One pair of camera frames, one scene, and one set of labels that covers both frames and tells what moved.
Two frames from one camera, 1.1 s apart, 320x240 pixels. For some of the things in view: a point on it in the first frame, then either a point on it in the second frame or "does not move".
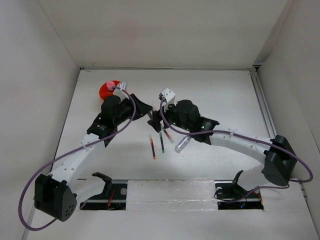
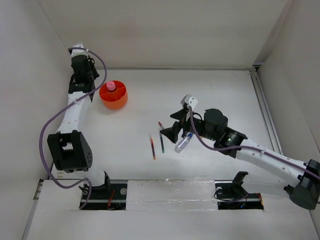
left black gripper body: x=126 y=107 → x=93 y=74
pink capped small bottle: x=110 y=84 does not move
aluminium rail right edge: x=265 y=107 does not move
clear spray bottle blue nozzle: x=183 y=142 does not move
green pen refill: x=162 y=142 does not move
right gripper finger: x=155 y=121 → x=172 y=133
